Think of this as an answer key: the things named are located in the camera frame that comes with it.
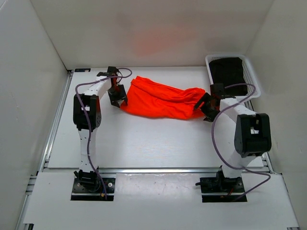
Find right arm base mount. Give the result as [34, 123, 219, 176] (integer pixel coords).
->
[195, 169, 247, 203]

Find white plastic basket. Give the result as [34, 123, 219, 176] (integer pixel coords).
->
[205, 53, 261, 102]

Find black shorts in basket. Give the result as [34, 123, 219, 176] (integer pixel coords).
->
[209, 57, 248, 96]

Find aluminium rail left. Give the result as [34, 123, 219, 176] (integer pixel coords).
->
[36, 70, 74, 175]

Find small dark label sticker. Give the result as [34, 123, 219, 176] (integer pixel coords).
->
[74, 68, 91, 72]

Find aluminium rail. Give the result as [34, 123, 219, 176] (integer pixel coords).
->
[42, 166, 269, 174]
[247, 100, 274, 173]
[36, 70, 74, 175]

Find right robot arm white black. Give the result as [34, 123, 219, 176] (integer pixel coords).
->
[194, 83, 272, 193]

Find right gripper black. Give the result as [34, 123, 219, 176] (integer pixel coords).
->
[194, 92, 220, 122]

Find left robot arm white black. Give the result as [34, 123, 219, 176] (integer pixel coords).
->
[73, 66, 132, 194]

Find aluminium rail right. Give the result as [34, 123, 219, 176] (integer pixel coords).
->
[247, 100, 274, 173]

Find aluminium rail front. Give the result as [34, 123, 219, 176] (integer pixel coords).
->
[42, 166, 269, 174]

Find orange shorts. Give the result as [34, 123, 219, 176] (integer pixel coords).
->
[120, 76, 206, 120]

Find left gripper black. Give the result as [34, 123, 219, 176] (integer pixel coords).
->
[107, 84, 128, 108]

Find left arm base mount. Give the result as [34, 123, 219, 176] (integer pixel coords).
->
[71, 171, 116, 201]

